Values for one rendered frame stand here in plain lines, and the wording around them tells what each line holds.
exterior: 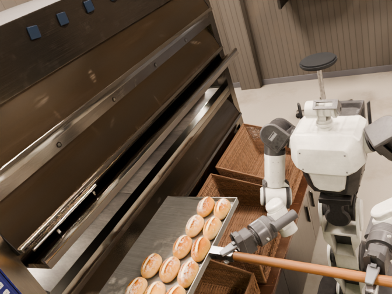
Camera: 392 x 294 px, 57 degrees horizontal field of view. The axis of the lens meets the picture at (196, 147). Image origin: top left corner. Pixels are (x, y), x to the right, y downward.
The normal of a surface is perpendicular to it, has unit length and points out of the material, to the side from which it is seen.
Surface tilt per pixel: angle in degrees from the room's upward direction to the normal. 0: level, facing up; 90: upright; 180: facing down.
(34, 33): 90
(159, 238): 1
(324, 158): 91
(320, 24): 90
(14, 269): 90
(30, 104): 70
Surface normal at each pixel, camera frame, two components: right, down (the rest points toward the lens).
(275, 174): -0.13, 0.25
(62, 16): 0.85, 0.00
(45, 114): 0.70, -0.29
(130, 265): -0.31, -0.81
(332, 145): -0.57, -0.16
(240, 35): -0.41, 0.57
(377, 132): -0.74, -0.37
